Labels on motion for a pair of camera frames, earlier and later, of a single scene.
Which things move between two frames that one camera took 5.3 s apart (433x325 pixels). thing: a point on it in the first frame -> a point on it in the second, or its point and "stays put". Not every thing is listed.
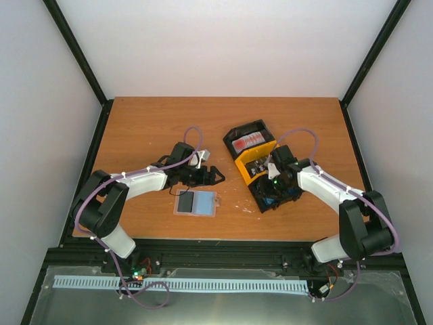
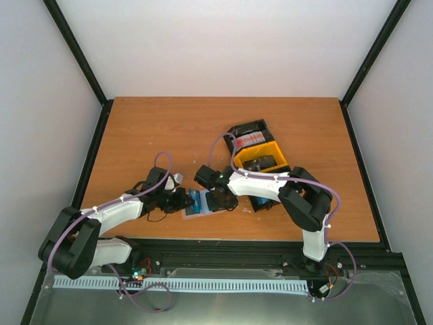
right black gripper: x=268 y=193 -> x=213 y=207
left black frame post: x=76 y=52 stays put
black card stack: x=256 y=166 stays put
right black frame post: x=371 y=59 stays put
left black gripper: x=201 y=183 -> x=180 y=204
